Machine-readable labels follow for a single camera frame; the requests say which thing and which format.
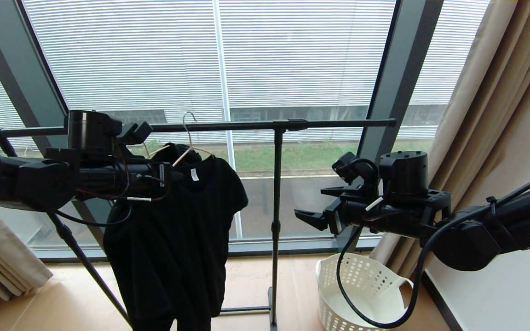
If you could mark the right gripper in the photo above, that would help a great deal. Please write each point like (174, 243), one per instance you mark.
(384, 216)

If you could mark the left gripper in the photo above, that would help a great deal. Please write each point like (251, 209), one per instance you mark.
(122, 179)

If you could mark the pink clothes hanger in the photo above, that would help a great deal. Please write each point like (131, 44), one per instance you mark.
(190, 133)
(159, 150)

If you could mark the black short-sleeved shirt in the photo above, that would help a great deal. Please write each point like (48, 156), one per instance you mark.
(177, 239)

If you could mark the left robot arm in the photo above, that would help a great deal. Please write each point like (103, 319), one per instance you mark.
(16, 179)

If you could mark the white laundry basket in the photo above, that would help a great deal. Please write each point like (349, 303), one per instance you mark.
(366, 276)

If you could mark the black clothes rack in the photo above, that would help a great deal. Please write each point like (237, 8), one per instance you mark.
(338, 122)

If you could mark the window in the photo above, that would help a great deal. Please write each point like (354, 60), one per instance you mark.
(154, 55)

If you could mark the beige curtain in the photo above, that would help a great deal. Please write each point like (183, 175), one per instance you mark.
(7, 257)
(476, 92)

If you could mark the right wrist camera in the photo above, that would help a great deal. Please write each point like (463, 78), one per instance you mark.
(357, 168)

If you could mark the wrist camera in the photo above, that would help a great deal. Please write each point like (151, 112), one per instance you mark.
(357, 168)
(134, 133)

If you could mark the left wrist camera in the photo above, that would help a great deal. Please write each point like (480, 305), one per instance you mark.
(134, 133)

